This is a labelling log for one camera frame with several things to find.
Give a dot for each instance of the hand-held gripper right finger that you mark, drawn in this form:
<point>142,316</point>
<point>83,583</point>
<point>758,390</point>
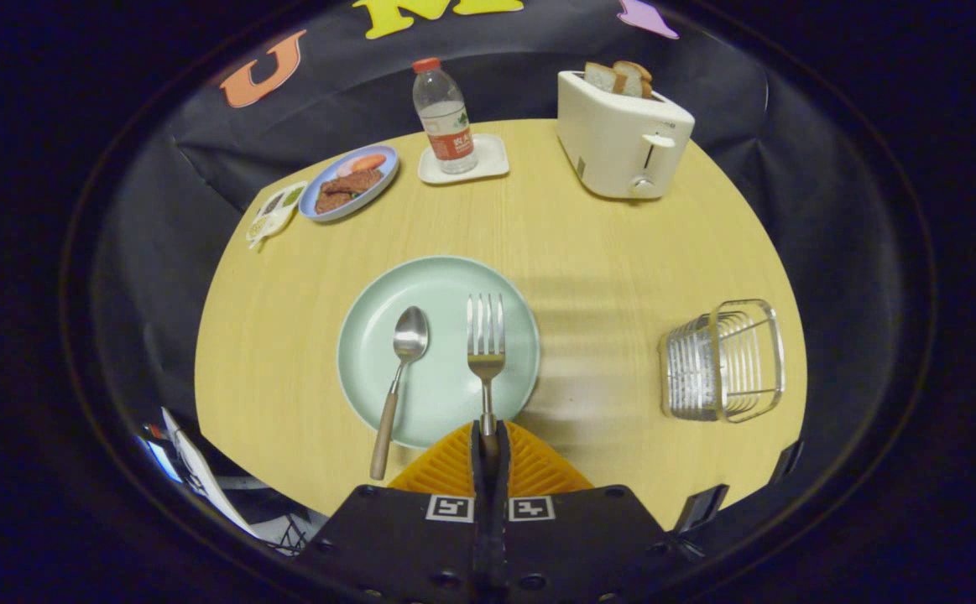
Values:
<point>501,520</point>

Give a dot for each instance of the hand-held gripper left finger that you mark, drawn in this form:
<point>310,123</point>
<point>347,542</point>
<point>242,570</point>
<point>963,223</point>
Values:
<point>479,520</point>

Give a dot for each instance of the pale green plate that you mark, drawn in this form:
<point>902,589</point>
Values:
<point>446,386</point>

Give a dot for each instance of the white sheet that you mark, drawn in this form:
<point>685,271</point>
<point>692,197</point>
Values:
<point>194,470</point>

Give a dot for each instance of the blue oval plate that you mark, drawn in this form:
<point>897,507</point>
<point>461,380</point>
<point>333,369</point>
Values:
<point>370,198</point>

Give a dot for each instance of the brown meat slice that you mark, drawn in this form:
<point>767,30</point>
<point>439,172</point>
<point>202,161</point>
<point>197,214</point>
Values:
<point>332,202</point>
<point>355,181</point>

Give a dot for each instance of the white square coaster tray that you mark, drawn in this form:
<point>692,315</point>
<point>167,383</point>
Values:
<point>492,159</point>

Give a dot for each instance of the white divided sauce dish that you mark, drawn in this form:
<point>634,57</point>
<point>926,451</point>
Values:
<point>274,214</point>

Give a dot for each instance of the orange sausage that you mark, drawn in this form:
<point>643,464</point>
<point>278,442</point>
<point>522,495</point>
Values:
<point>363,163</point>

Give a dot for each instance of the cream white toaster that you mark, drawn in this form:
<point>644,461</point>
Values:
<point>613,143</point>

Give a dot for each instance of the red capped water bottle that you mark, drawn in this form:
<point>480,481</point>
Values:
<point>446,109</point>

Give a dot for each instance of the toast bread slice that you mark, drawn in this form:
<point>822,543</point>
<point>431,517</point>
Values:
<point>632,81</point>
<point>600,77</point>

